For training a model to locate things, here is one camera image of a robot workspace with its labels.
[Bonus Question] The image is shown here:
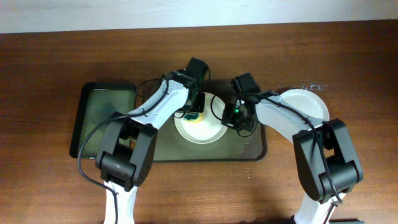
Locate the pale green plate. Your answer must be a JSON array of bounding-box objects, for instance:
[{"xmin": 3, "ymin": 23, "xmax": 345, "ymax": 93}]
[{"xmin": 281, "ymin": 89, "xmax": 330, "ymax": 121}]

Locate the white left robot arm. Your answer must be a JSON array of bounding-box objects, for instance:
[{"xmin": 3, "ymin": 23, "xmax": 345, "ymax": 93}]
[{"xmin": 95, "ymin": 68, "xmax": 207, "ymax": 223}]

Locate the green and yellow sponge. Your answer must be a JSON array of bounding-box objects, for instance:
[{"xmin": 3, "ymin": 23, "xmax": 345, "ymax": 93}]
[{"xmin": 183, "ymin": 113, "xmax": 205, "ymax": 123}]

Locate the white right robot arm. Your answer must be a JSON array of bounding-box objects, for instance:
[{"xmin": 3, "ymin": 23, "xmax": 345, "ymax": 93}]
[{"xmin": 221, "ymin": 90, "xmax": 364, "ymax": 223}]

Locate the large dark serving tray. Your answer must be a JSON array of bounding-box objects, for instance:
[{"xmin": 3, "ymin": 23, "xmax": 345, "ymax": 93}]
[{"xmin": 142, "ymin": 79, "xmax": 268, "ymax": 163}]

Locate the cream plate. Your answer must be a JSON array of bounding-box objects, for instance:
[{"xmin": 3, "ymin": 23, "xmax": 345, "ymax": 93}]
[{"xmin": 174, "ymin": 92, "xmax": 227, "ymax": 144}]

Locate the small black sponge tray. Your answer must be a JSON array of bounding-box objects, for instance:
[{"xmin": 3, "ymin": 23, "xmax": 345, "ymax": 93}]
[{"xmin": 69, "ymin": 82, "xmax": 136, "ymax": 159}]

